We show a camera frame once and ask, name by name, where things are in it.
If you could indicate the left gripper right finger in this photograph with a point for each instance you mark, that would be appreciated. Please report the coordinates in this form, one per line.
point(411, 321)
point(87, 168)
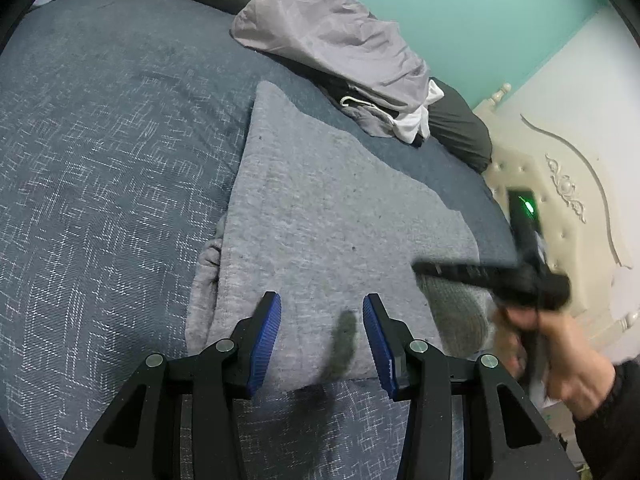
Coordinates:
point(504, 435)

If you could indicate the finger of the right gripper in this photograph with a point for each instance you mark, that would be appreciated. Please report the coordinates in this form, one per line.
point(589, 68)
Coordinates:
point(465, 273)

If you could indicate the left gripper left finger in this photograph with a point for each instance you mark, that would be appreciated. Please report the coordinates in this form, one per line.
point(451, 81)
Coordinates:
point(138, 435)

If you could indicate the grey sweatshirt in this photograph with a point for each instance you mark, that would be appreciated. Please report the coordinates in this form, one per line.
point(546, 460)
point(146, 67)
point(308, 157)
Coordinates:
point(317, 218)

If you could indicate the person's right forearm black sleeve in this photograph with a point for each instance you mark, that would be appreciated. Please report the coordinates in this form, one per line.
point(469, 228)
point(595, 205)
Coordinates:
point(610, 438)

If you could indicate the person's right hand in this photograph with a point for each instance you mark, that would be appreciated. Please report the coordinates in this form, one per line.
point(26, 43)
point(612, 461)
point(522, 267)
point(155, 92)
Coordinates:
point(577, 375)

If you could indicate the cream tufted headboard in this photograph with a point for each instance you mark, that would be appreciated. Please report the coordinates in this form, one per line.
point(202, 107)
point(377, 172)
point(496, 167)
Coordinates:
point(575, 208)

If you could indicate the long dark grey pillow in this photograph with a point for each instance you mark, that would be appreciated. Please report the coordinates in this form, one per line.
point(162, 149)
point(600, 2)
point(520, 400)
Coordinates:
point(451, 120)

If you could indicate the white garment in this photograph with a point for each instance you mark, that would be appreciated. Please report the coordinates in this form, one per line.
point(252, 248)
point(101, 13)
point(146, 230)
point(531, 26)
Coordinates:
point(413, 128)

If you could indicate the dark blue bed sheet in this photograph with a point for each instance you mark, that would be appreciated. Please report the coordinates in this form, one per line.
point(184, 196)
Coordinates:
point(122, 128)

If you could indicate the light lilac-grey garment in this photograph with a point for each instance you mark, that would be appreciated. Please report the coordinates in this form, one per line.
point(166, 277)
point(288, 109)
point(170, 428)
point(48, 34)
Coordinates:
point(341, 38)

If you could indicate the grey hoodie with drawstring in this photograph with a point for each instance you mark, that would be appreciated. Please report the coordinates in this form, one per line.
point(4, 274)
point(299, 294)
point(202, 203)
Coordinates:
point(370, 118)

